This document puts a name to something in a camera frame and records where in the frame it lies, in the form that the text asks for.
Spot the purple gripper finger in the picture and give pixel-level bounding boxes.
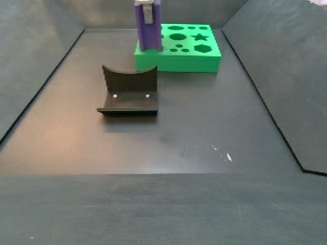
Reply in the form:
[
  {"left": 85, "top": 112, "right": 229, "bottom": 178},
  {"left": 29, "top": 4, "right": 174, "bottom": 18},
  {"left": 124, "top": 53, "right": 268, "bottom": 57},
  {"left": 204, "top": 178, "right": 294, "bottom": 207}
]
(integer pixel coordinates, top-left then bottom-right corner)
[
  {"left": 133, "top": 2, "right": 148, "bottom": 51},
  {"left": 149, "top": 0, "right": 162, "bottom": 51}
]

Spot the green shape sorter block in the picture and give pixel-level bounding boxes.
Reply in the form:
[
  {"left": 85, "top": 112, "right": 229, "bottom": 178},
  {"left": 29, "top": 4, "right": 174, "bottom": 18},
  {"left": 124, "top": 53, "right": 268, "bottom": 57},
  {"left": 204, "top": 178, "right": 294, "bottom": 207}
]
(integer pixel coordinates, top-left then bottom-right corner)
[{"left": 133, "top": 23, "right": 221, "bottom": 73}]

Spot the black curved holder stand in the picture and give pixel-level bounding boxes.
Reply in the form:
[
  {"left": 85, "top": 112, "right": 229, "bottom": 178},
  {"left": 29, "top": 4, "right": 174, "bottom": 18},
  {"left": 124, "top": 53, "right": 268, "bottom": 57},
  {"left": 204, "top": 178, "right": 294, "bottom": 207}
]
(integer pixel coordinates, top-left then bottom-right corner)
[{"left": 97, "top": 66, "right": 158, "bottom": 115}]

